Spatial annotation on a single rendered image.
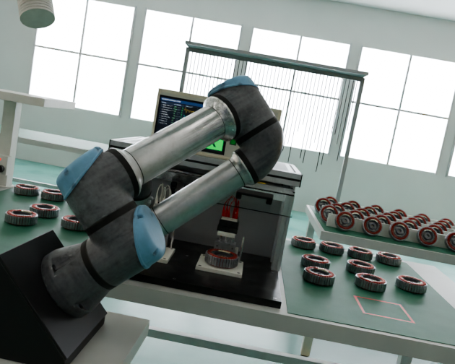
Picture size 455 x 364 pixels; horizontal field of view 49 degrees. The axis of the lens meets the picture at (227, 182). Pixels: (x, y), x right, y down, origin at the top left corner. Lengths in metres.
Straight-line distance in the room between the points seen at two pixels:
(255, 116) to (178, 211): 0.29
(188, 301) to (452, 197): 7.43
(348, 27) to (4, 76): 5.53
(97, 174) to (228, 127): 0.33
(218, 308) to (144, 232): 0.53
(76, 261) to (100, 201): 0.13
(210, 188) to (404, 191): 7.31
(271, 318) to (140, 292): 0.38
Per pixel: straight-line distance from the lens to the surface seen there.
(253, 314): 1.46
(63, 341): 1.03
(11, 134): 2.57
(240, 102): 1.19
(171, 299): 1.47
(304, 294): 1.67
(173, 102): 1.77
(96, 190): 1.01
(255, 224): 1.91
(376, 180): 8.28
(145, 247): 1.00
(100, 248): 1.03
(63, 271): 1.05
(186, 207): 1.19
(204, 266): 1.63
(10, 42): 9.06
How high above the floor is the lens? 1.26
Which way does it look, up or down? 7 degrees down
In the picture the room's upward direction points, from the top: 10 degrees clockwise
